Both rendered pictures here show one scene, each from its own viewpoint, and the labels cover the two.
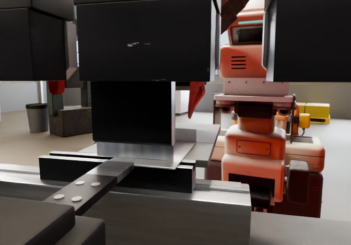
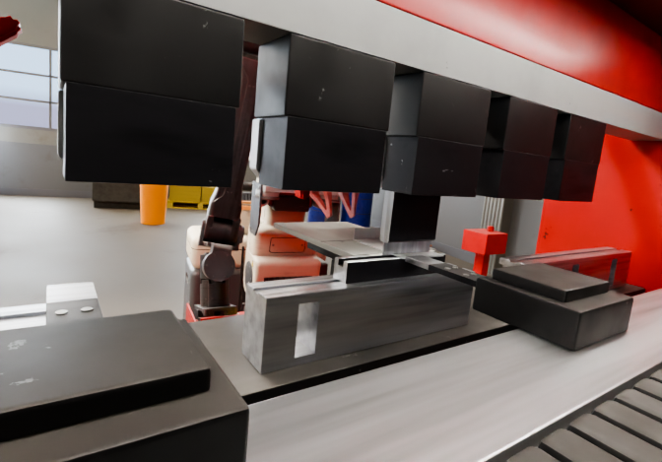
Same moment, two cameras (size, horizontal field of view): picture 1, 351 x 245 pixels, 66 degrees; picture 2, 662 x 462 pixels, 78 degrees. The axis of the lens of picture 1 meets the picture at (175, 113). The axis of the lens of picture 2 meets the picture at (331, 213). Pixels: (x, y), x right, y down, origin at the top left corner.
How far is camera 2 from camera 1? 0.59 m
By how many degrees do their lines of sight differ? 47
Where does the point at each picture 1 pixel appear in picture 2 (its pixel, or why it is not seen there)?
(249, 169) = (289, 269)
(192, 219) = (450, 288)
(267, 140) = not seen: hidden behind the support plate
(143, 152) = (413, 247)
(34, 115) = not seen: outside the picture
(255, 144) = (291, 240)
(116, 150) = (396, 248)
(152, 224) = (430, 298)
